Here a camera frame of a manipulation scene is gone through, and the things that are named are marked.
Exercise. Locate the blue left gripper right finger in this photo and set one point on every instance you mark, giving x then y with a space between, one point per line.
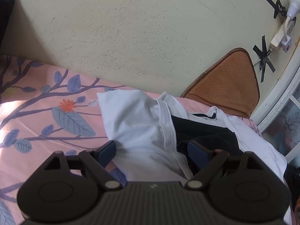
199 154

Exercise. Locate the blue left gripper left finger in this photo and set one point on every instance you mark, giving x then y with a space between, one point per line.
105 153

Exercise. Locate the black small garment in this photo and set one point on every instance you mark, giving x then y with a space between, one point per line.
210 136

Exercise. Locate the white garment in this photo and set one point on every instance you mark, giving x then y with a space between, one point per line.
147 143

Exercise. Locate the pink floral bedsheet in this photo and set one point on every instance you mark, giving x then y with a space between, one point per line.
44 108

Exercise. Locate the brown perforated cushion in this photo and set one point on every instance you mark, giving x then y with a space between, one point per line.
230 84

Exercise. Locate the black tape cross lower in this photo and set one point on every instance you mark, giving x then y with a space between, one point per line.
263 57

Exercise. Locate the white power strip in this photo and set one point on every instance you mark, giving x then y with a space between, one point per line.
279 36

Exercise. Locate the white plug adapter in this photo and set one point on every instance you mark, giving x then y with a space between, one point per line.
286 44

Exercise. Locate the white window frame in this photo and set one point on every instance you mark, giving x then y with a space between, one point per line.
277 117

